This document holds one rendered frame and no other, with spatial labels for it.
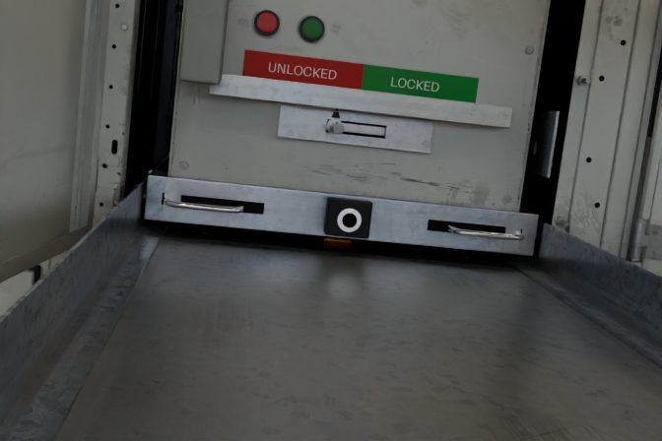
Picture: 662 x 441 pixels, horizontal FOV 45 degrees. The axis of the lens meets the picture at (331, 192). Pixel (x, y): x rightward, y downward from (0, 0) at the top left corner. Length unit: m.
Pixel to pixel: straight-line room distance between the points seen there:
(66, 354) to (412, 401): 0.25
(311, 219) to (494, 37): 0.35
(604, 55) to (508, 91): 0.13
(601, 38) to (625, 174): 0.19
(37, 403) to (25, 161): 0.43
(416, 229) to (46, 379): 0.65
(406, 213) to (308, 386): 0.54
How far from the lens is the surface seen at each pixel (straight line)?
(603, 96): 1.13
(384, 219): 1.09
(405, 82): 1.09
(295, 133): 1.07
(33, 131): 0.93
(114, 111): 1.04
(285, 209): 1.07
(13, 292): 1.08
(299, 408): 0.56
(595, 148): 1.13
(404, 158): 1.09
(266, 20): 1.06
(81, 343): 0.64
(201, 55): 0.96
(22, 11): 0.88
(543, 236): 1.14
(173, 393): 0.56
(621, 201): 1.16
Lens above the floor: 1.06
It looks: 7 degrees down
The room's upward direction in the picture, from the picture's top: 7 degrees clockwise
